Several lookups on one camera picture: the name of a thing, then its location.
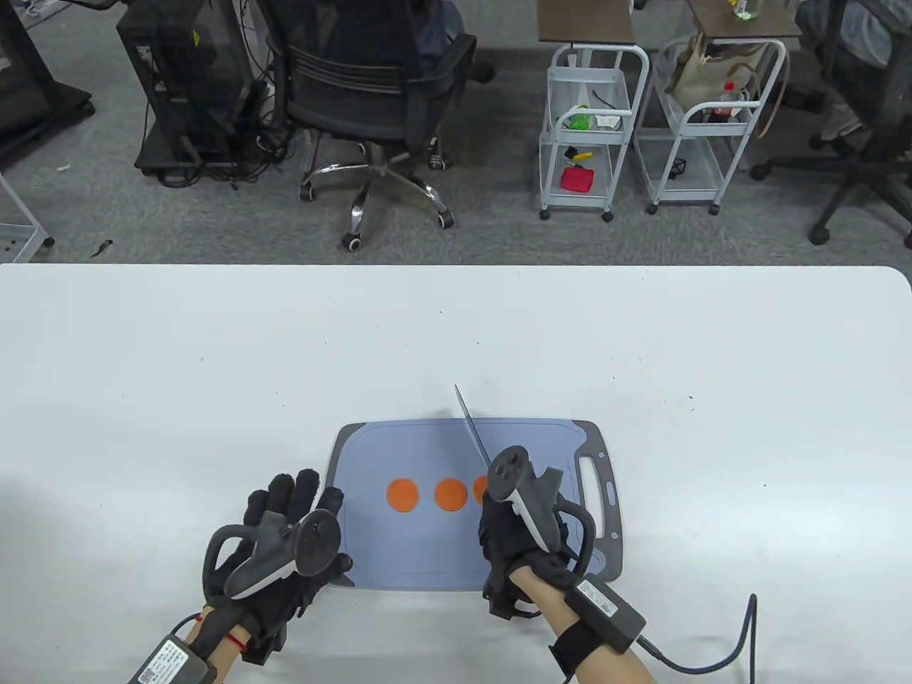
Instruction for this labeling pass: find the black kitchen knife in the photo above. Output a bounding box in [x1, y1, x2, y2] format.
[454, 384, 494, 477]

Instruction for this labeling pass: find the grey white right controller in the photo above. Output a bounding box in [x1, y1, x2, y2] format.
[483, 445, 596, 574]

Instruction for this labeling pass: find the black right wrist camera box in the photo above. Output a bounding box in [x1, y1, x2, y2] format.
[568, 576, 647, 655]

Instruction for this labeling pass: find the black office chair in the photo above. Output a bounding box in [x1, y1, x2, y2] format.
[274, 0, 478, 252]
[752, 0, 912, 249]

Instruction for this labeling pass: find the person's left hand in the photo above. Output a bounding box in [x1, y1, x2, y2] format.
[203, 468, 355, 663]

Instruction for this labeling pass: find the grey white left controller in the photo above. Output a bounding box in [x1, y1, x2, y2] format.
[203, 509, 344, 601]

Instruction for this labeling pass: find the grey white controller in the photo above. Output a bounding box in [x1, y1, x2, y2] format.
[483, 445, 596, 574]
[203, 509, 344, 601]

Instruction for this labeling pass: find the person's right forearm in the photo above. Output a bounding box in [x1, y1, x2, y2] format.
[509, 563, 660, 684]

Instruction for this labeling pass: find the person's left forearm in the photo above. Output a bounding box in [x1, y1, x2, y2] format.
[189, 604, 254, 684]

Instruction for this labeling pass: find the tan hose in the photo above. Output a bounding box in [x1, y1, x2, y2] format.
[759, 43, 792, 140]

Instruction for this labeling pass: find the blue grey cutting board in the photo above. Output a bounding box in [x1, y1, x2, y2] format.
[324, 419, 624, 592]

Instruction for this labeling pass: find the beige bag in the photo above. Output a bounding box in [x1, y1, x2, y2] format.
[670, 36, 756, 111]

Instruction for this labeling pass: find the black braided cable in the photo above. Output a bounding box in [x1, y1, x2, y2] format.
[636, 593, 758, 684]

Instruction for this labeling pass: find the black rolling stand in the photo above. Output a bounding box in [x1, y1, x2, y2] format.
[0, 0, 95, 154]

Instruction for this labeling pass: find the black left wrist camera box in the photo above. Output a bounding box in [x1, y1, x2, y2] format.
[128, 633, 218, 684]

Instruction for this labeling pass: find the person's right hand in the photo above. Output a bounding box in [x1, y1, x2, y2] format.
[477, 492, 578, 621]

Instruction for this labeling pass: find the bundle of black cables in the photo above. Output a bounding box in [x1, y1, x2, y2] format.
[160, 43, 314, 190]

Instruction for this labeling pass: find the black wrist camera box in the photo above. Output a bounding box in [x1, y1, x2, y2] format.
[568, 576, 647, 655]
[128, 633, 218, 684]

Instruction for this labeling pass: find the black computer tower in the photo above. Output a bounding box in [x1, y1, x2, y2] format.
[116, 0, 259, 175]

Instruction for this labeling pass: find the black wrist strap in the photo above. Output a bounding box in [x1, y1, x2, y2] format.
[547, 621, 606, 678]

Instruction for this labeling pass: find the brown wooden desk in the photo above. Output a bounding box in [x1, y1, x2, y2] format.
[538, 0, 636, 45]
[688, 0, 804, 38]

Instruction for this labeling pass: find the white rolling cart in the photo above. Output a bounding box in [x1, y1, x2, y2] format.
[538, 44, 651, 223]
[634, 39, 788, 216]

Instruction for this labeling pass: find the white wire cart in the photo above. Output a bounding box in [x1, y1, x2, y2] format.
[0, 171, 56, 263]

